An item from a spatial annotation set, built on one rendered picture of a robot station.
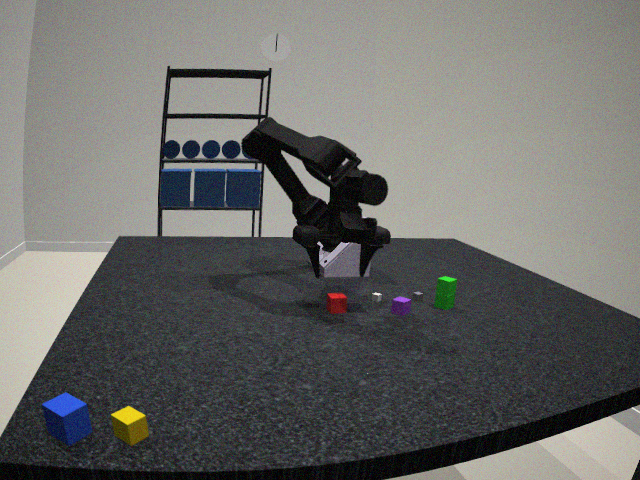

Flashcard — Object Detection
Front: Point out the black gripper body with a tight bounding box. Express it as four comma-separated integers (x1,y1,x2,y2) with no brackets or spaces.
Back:
293,198,391,245

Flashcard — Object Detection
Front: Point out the blue cube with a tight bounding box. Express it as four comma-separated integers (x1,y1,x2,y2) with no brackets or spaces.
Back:
42,392,92,446

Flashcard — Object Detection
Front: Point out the green block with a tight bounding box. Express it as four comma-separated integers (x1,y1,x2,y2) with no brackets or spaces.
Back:
434,293,456,310
436,276,457,296

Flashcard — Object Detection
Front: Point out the red block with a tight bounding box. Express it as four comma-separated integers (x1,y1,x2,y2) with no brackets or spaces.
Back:
326,293,348,314

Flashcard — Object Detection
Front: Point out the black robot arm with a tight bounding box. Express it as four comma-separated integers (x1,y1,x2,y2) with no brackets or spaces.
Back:
241,116,388,252

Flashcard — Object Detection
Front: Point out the yellow block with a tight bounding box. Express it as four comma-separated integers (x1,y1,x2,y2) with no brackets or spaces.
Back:
111,406,149,446

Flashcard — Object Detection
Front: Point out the purple cube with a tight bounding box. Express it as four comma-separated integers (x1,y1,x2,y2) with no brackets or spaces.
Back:
391,296,412,316

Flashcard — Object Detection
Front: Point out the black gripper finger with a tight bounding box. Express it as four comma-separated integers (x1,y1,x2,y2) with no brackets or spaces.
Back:
360,241,384,277
300,244,320,278

